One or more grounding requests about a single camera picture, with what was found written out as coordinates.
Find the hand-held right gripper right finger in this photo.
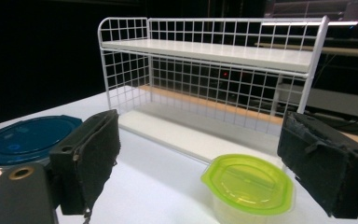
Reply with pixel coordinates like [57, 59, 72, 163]
[276, 110, 358, 219]

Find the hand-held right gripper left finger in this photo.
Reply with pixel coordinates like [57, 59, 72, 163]
[48, 108, 121, 217]

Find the yellow-green plastic plate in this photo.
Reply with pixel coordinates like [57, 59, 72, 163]
[200, 153, 296, 224]

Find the white wire shelf rack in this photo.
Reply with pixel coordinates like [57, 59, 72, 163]
[97, 16, 331, 166]

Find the glass container with blue lid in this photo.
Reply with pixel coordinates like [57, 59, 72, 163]
[0, 115, 84, 206]

